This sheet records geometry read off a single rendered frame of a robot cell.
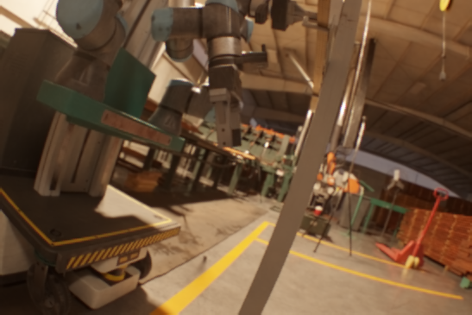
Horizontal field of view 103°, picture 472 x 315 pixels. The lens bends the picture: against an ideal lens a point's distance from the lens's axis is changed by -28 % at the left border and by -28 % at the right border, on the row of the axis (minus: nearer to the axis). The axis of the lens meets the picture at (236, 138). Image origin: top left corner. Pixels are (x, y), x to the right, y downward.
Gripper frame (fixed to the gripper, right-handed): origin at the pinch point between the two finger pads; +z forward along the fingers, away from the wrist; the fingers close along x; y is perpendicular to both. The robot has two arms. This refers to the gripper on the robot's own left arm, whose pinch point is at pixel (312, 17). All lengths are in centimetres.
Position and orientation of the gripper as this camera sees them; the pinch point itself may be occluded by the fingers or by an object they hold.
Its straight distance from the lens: 89.4
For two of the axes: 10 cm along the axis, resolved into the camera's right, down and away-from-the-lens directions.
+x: 0.4, 6.2, 7.8
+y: 4.2, -7.2, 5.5
